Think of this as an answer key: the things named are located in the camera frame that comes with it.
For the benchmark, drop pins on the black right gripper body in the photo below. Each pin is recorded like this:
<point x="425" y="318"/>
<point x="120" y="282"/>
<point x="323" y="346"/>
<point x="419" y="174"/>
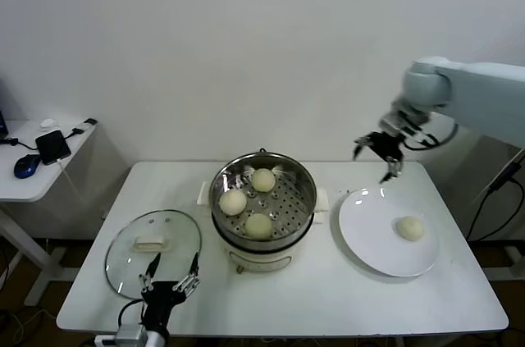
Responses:
<point x="384" y="144"/>

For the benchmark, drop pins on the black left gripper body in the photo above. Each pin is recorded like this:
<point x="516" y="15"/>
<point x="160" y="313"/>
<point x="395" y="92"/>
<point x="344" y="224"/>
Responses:
<point x="162" y="298"/>

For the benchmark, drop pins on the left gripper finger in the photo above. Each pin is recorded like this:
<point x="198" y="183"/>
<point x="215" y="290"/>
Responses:
<point x="147" y="280"/>
<point x="191" y="280"/>

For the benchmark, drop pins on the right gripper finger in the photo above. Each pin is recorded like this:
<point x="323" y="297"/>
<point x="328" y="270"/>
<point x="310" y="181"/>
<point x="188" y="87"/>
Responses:
<point x="362" y="143"/>
<point x="393" y="168"/>

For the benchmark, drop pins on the white steamed baozi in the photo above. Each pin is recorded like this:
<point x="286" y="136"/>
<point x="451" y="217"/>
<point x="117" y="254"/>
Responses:
<point x="410" y="228"/>
<point x="258" y="226"/>
<point x="263" y="179"/>
<point x="233" y="202"/>

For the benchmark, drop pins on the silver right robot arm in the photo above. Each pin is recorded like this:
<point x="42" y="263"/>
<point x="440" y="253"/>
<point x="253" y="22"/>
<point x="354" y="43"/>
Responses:
<point x="484" y="92"/>

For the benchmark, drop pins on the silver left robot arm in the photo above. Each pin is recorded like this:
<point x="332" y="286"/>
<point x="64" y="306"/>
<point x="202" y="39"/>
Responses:
<point x="158" y="339"/>

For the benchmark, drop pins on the stainless steel steamer basket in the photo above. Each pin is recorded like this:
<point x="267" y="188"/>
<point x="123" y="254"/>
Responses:
<point x="287" y="199"/>

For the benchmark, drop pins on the glass pot lid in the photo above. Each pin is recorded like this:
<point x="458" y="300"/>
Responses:
<point x="151" y="242"/>

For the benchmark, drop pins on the white round plate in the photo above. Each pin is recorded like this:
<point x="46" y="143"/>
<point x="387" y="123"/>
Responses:
<point x="361" y="228"/>

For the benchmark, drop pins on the cream electric cooking pot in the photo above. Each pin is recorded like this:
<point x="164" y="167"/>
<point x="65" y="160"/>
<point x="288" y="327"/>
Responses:
<point x="262" y="257"/>

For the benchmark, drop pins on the white side table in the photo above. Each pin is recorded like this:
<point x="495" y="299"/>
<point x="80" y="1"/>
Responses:
<point x="24" y="187"/>

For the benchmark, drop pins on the black smartphone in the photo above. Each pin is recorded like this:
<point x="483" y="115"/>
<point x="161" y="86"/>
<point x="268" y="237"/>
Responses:
<point x="53" y="147"/>

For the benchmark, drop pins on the blue computer mouse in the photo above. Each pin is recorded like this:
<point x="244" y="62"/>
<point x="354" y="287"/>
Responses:
<point x="28" y="165"/>

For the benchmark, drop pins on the small white object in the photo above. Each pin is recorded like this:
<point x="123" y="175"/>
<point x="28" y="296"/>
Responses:
<point x="48" y="123"/>

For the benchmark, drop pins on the dark laptop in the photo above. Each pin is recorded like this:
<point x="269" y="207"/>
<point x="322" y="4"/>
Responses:
<point x="2" y="117"/>

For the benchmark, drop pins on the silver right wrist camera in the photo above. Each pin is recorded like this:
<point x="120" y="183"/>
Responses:
<point x="400" y="123"/>

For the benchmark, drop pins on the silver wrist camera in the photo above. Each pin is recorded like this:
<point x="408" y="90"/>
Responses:
<point x="131" y="334"/>
<point x="400" y="123"/>

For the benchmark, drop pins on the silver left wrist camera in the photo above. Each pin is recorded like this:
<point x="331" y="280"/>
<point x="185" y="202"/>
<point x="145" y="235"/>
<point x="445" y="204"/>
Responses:
<point x="131" y="334"/>

